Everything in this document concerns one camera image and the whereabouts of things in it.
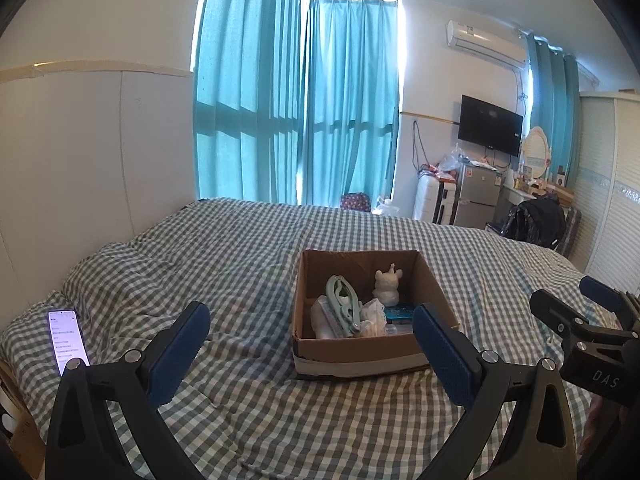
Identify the checked blanket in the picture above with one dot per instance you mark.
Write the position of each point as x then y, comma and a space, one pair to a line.
240, 270

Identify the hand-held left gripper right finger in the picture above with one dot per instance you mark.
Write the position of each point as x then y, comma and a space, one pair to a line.
447, 360

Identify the blue blister pack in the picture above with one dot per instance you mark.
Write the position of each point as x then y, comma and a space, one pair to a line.
397, 313

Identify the black wall television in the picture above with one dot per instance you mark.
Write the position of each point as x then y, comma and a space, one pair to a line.
490, 125

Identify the smartphone with lit screen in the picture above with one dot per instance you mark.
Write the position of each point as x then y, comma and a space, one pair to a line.
67, 340

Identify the white bag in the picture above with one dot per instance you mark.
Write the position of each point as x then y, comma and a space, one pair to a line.
372, 317

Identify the dark dotted bag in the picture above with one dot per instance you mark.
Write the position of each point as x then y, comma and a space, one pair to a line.
355, 202

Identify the oval white mirror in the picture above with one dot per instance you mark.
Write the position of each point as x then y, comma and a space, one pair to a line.
535, 152

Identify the white dressing table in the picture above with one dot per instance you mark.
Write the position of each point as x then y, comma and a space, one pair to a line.
515, 194

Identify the plastic bag on fridge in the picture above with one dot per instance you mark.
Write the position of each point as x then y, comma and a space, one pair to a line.
452, 162

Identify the white headboard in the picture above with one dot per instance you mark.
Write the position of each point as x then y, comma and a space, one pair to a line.
90, 160

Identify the white plush toy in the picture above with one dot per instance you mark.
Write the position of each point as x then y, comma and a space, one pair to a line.
387, 285

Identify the white suitcase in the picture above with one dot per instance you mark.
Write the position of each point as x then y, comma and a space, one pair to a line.
432, 200

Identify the white slatted wardrobe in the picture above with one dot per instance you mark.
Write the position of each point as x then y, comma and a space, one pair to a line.
610, 185

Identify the white air conditioner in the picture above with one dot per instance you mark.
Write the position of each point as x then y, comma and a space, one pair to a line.
485, 42

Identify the clear plastic bag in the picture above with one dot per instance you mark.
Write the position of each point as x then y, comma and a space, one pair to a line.
385, 206

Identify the narrow teal curtain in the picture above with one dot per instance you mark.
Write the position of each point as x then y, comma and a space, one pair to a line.
552, 110

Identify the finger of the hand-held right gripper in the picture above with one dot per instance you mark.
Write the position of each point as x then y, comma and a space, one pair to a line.
557, 310
600, 290

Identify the clear plastic packet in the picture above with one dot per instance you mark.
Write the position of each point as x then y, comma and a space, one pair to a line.
322, 317

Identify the silver small fridge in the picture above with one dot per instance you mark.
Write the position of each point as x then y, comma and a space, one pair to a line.
475, 197

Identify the cardboard box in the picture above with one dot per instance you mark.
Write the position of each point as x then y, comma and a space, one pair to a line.
350, 355

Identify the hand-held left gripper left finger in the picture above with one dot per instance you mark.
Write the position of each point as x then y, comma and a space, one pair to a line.
180, 355

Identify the wide teal curtain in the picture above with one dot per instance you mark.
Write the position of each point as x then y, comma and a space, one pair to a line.
245, 85

